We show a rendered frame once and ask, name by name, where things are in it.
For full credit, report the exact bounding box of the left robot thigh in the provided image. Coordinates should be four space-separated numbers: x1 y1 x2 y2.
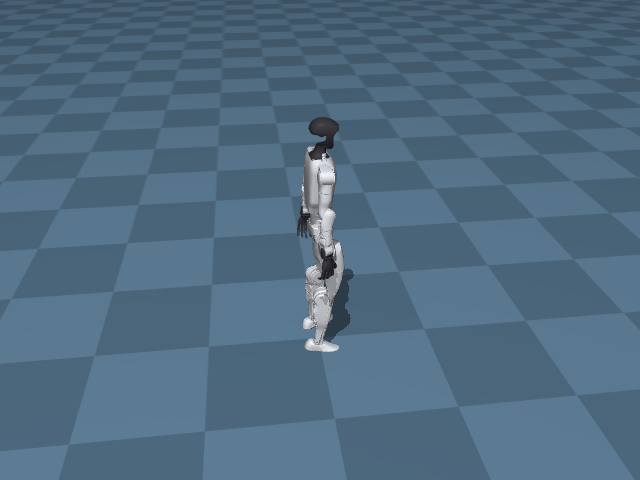
306 220 323 284

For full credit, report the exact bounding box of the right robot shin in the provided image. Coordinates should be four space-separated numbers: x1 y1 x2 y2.
313 293 334 345

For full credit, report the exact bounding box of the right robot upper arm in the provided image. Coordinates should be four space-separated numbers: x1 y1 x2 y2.
317 165 336 220

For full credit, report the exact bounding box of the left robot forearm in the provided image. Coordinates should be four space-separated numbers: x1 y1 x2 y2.
301 183 310 214

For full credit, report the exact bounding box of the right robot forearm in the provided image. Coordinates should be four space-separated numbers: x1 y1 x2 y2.
319 210 335 256

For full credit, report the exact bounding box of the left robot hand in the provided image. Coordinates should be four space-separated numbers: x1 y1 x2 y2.
297 206 311 238

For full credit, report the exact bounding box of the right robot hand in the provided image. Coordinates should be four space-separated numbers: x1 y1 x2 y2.
318 248 337 280

